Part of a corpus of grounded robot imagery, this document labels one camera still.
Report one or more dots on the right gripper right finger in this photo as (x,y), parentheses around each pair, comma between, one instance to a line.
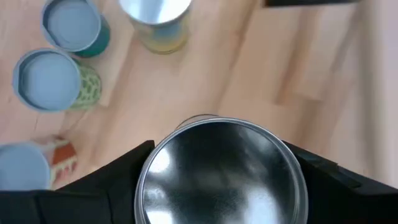
(348,199)

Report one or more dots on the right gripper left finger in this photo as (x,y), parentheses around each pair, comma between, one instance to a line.
(77,199)

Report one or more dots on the short red tin can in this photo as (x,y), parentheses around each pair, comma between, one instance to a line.
(28,168)

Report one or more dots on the short green patterned tin can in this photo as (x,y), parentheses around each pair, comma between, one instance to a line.
(46,81)

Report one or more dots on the tall silver-lidded tin can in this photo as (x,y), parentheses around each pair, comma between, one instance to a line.
(158,18)
(220,174)

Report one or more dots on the short teal tin can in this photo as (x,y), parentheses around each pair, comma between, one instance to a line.
(74,26)

